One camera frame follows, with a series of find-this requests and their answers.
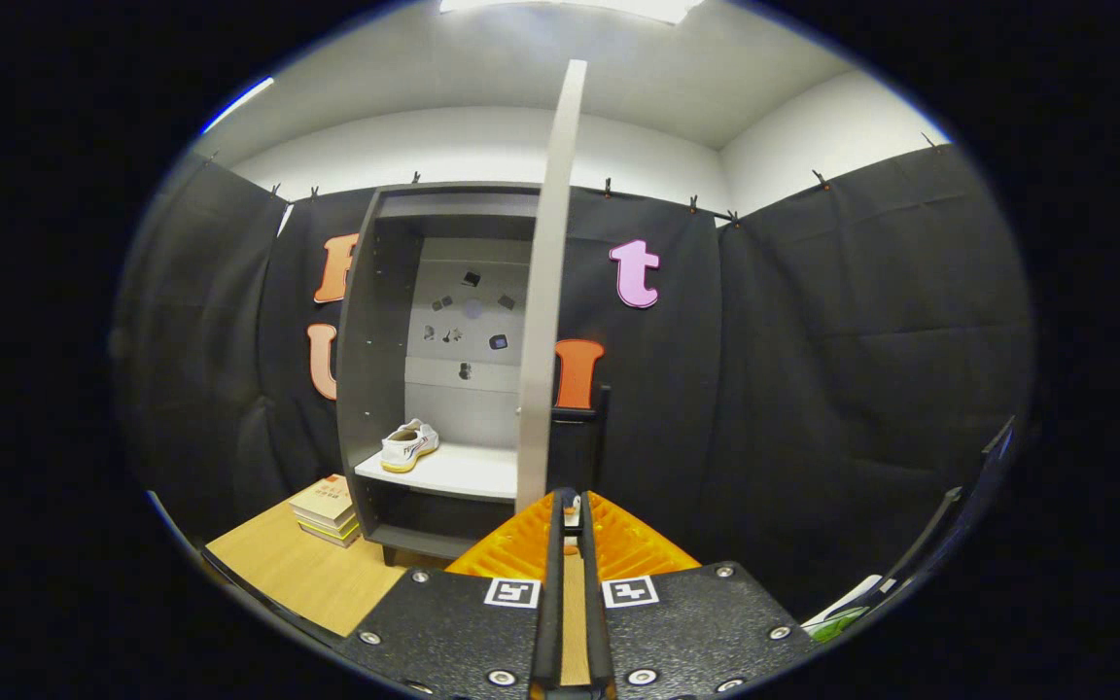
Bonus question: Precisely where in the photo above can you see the white and green object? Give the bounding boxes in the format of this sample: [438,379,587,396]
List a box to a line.
[801,574,896,643]

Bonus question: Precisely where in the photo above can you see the yellow edged book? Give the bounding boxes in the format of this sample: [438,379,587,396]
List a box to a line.
[296,515,363,549]

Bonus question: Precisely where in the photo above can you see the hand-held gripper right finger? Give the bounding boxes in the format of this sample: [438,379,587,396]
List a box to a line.
[577,490,819,700]

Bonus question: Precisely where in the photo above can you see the tan cover book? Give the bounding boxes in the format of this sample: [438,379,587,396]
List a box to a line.
[288,474,358,523]

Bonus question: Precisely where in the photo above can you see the wide ceiling light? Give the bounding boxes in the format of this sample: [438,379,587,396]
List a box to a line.
[439,0,707,25]

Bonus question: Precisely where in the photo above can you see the grey shoe cabinet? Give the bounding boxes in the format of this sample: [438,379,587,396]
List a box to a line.
[336,182,610,567]

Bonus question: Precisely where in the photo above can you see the white shoe striped side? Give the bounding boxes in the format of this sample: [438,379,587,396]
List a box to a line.
[380,418,441,474]

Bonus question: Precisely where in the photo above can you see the narrow ceiling light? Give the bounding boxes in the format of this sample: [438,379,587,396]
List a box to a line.
[200,77,274,134]

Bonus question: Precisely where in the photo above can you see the black door handle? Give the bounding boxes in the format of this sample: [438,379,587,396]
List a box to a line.
[546,386,612,497]

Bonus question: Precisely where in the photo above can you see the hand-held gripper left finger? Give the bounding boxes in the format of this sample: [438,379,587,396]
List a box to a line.
[344,489,576,700]

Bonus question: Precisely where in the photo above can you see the black stand bar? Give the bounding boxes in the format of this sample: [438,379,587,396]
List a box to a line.
[871,416,1018,604]

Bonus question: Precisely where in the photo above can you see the black backdrop cloth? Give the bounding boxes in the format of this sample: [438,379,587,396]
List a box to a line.
[113,144,1037,623]

